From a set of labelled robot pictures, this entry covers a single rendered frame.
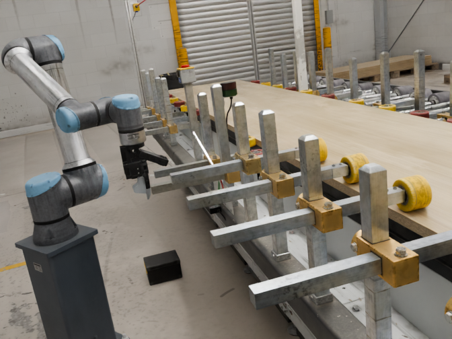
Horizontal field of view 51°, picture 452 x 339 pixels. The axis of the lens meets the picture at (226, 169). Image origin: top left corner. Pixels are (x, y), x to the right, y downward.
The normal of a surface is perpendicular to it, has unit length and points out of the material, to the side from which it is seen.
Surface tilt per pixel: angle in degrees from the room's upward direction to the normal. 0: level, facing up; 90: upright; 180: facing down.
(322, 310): 0
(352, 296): 0
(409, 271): 90
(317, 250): 90
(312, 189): 90
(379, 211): 90
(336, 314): 0
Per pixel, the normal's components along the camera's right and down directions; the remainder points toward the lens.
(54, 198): 0.66, 0.13
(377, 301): 0.29, 0.24
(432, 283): -0.95, 0.20
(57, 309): -0.60, 0.30
